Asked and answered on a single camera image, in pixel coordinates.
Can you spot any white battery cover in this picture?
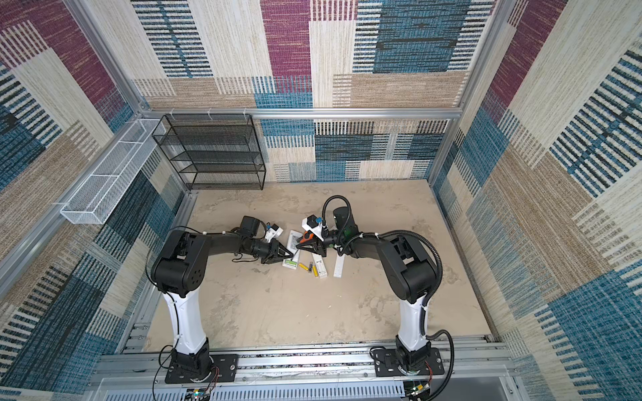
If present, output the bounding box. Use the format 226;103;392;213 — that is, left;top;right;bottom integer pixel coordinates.
334;255;345;278

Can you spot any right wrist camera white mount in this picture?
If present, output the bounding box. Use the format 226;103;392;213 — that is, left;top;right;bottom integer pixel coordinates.
302;215;325;240

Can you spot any white wire mesh basket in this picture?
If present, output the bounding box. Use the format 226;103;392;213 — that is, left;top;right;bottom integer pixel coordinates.
60;119;159;225

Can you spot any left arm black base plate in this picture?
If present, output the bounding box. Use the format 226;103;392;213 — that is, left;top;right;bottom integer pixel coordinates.
164;354;239;384

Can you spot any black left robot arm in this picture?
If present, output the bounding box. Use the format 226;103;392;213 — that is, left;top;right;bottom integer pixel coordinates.
150;216;294;367

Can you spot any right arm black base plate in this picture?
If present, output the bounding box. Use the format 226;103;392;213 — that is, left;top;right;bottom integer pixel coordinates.
369;346;446;377

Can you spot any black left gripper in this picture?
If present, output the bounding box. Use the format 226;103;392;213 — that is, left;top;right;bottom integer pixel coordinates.
247;239;294;264

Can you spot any aluminium front rail frame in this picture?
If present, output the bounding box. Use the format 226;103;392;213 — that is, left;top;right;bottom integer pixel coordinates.
84;337;529;400

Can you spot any orange handled screwdriver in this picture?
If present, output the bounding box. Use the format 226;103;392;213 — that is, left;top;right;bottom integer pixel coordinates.
299;231;315;244

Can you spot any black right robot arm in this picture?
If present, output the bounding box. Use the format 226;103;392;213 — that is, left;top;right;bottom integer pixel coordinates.
297;206;443;374

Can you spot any black wire mesh shelf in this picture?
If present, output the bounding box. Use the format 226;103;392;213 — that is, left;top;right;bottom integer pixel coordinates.
151;114;267;190

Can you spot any white remote with grey screen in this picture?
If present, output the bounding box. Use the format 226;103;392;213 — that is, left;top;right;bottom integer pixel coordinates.
282;231;303;270

